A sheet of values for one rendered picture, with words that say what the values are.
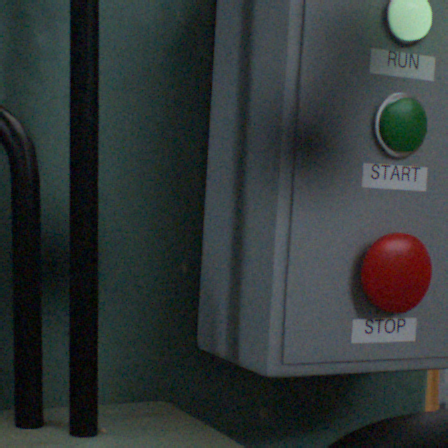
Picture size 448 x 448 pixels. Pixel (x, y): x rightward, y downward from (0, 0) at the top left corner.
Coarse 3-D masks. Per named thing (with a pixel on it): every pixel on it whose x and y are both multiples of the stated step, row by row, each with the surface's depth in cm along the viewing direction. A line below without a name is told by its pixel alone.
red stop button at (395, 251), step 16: (384, 240) 35; (400, 240) 35; (416, 240) 35; (368, 256) 35; (384, 256) 35; (400, 256) 35; (416, 256) 35; (368, 272) 35; (384, 272) 35; (400, 272) 35; (416, 272) 35; (368, 288) 35; (384, 288) 35; (400, 288) 35; (416, 288) 35; (384, 304) 35; (400, 304) 35; (416, 304) 36
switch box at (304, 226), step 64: (256, 0) 35; (320, 0) 34; (384, 0) 35; (256, 64) 35; (320, 64) 34; (256, 128) 35; (320, 128) 34; (256, 192) 35; (320, 192) 34; (384, 192) 36; (256, 256) 35; (320, 256) 34; (256, 320) 35; (320, 320) 35
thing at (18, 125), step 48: (96, 0) 32; (96, 48) 32; (96, 96) 32; (96, 144) 32; (96, 192) 33; (96, 240) 33; (96, 288) 33; (96, 336) 33; (96, 384) 33; (96, 432) 33
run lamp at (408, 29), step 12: (396, 0) 35; (408, 0) 35; (420, 0) 35; (396, 12) 35; (408, 12) 35; (420, 12) 35; (396, 24) 35; (408, 24) 35; (420, 24) 35; (396, 36) 35; (408, 36) 35; (420, 36) 35
